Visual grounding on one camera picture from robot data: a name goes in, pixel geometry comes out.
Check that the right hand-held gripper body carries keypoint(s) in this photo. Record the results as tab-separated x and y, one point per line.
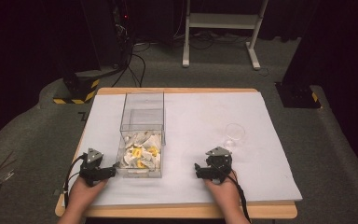
219	163

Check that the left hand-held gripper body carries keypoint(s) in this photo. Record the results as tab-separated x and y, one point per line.
91	169

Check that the clear plastic box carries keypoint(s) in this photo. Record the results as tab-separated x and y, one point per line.
143	124

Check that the person's left hand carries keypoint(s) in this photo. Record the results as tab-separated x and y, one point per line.
85	193

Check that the person's right hand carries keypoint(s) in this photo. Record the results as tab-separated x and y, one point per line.
223	194

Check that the white table sheet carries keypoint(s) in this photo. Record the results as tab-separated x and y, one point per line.
205	155

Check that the pile of white yellow packets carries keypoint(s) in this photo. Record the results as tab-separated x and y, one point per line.
143	151

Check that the clear glass cup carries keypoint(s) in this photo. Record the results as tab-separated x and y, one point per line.
234	132

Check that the black stand with striped base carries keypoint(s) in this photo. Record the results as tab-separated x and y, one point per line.
80	84
301	93

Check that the dark equipment rack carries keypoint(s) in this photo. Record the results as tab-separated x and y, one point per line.
122	28

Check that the white metal stand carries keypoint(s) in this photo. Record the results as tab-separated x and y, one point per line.
222	21

